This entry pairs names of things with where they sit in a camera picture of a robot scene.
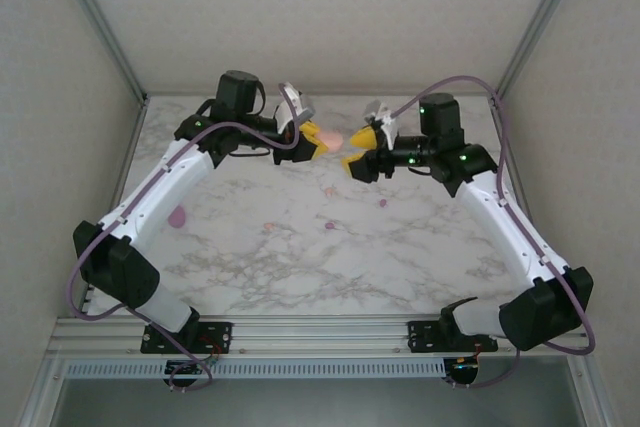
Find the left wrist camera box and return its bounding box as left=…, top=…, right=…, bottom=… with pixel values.
left=276, top=88, right=319, bottom=124

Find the aluminium frame post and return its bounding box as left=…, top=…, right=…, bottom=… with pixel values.
left=52, top=0, right=151, bottom=108
left=489, top=0, right=594, bottom=108

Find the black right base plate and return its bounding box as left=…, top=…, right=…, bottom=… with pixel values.
left=407, top=319, right=501, bottom=353

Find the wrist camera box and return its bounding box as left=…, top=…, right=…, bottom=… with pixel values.
left=276, top=88, right=319, bottom=124
left=363, top=99, right=401, bottom=151

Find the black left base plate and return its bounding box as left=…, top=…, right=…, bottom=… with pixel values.
left=139, top=321, right=235, bottom=354

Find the grey slotted cable duct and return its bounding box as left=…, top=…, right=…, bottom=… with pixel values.
left=64, top=359, right=446, bottom=378

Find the thin black left wrist cable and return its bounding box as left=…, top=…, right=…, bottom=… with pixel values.
left=227, top=147, right=275, bottom=159

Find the pink clay disc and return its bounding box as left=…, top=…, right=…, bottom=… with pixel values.
left=319, top=129, right=346, bottom=153

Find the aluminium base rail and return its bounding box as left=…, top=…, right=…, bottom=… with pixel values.
left=47, top=314, right=594, bottom=358

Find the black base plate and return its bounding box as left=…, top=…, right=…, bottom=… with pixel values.
left=139, top=321, right=235, bottom=354
left=407, top=319, right=501, bottom=353

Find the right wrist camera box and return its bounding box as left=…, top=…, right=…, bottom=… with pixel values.
left=363, top=99, right=401, bottom=151

